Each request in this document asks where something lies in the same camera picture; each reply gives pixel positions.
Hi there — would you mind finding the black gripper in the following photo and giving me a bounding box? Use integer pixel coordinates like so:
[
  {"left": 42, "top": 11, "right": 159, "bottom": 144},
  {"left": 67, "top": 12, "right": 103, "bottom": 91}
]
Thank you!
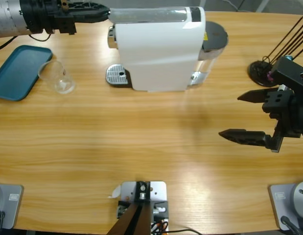
[
  {"left": 20, "top": 0, "right": 111, "bottom": 35},
  {"left": 218, "top": 89, "right": 303, "bottom": 154}
]

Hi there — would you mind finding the clear glass cup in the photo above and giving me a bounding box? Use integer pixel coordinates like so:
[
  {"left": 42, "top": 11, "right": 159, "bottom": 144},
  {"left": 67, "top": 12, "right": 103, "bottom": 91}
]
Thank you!
[{"left": 38, "top": 60, "right": 76, "bottom": 95}]

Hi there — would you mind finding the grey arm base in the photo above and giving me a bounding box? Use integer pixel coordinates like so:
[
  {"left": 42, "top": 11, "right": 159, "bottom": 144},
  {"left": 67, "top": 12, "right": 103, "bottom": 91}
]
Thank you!
[
  {"left": 0, "top": 183, "right": 24, "bottom": 230},
  {"left": 268, "top": 180, "right": 303, "bottom": 232}
]

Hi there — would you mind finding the white capsule coffee machine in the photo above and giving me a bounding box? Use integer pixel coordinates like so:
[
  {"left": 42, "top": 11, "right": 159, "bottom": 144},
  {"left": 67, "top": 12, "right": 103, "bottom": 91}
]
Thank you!
[{"left": 106, "top": 6, "right": 207, "bottom": 93}]

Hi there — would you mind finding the black capsule holder with rods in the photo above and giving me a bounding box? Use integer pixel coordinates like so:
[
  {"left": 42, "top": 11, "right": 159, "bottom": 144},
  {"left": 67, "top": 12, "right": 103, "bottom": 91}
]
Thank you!
[{"left": 248, "top": 16, "right": 303, "bottom": 88}]

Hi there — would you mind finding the clear water tank black lid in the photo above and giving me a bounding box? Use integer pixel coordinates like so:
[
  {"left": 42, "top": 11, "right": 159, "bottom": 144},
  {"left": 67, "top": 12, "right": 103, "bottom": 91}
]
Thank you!
[{"left": 189, "top": 21, "right": 230, "bottom": 88}]

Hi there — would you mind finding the teal plastic tray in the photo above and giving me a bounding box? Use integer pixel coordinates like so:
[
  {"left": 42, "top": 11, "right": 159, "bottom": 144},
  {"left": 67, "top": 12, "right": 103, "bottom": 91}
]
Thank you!
[{"left": 0, "top": 45, "right": 54, "bottom": 102}]

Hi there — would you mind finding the white tape tag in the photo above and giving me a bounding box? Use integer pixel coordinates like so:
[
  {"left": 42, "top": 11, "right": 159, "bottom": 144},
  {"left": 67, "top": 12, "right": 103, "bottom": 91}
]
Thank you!
[{"left": 107, "top": 185, "right": 122, "bottom": 199}]

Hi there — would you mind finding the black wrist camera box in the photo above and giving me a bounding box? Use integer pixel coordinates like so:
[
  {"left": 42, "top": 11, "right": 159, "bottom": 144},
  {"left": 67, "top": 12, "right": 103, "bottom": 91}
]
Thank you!
[{"left": 268, "top": 55, "right": 303, "bottom": 93}]

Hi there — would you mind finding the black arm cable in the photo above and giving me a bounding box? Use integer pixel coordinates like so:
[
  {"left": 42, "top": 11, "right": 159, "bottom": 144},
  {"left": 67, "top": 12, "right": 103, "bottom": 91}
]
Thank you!
[{"left": 0, "top": 33, "right": 53, "bottom": 52}]

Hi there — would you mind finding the grey metal frame leg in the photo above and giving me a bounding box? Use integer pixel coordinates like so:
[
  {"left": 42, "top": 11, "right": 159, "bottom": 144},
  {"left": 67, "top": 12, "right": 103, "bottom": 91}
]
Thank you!
[{"left": 255, "top": 0, "right": 272, "bottom": 13}]

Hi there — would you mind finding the white floor cable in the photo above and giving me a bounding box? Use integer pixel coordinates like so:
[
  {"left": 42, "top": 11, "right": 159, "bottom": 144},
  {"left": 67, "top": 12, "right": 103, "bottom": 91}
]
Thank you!
[{"left": 224, "top": 0, "right": 240, "bottom": 12}]

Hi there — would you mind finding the light grey camera mount plate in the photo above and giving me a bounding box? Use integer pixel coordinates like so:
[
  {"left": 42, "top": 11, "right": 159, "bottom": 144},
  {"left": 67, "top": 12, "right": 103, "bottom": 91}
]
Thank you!
[{"left": 120, "top": 180, "right": 169, "bottom": 235}]

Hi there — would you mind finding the black cable under camera mast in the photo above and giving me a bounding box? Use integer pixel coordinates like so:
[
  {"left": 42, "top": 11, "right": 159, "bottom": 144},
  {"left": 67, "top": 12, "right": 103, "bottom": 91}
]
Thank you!
[{"left": 165, "top": 228, "right": 204, "bottom": 235}]

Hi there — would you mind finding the black camera mast with bracket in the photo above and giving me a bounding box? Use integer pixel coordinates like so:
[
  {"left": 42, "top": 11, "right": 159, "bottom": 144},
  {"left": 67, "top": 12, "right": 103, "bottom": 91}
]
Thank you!
[{"left": 107, "top": 180, "right": 152, "bottom": 235}]

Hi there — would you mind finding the orange cable clip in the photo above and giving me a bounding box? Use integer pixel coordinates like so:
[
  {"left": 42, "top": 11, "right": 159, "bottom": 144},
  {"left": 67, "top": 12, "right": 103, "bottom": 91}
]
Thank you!
[{"left": 151, "top": 218, "right": 169, "bottom": 233}]

